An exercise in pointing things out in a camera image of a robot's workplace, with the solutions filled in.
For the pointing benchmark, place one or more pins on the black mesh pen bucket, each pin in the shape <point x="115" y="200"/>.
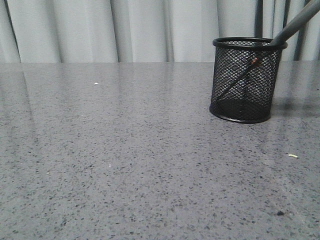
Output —
<point x="244" y="78"/>

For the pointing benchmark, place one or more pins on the grey orange-handled scissors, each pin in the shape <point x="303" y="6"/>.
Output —
<point x="310" y="10"/>

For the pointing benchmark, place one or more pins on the grey curtain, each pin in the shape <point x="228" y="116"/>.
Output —
<point x="117" y="31"/>

